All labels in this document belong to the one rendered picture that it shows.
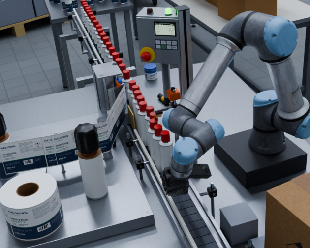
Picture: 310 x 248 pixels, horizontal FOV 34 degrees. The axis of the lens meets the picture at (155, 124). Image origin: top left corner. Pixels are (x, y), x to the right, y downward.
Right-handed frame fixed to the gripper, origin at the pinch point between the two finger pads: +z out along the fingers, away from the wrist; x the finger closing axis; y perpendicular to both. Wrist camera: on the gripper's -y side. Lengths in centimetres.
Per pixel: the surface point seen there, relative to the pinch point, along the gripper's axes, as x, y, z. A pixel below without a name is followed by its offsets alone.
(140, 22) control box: -57, -1, -27
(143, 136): -34.6, 2.2, 19.8
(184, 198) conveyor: 1.2, -2.1, 5.7
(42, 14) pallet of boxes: -358, 16, 291
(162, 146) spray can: -17.9, 1.0, -1.7
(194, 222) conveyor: 13.1, -1.0, -1.1
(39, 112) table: -82, 43, 59
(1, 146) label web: -39, 59, 9
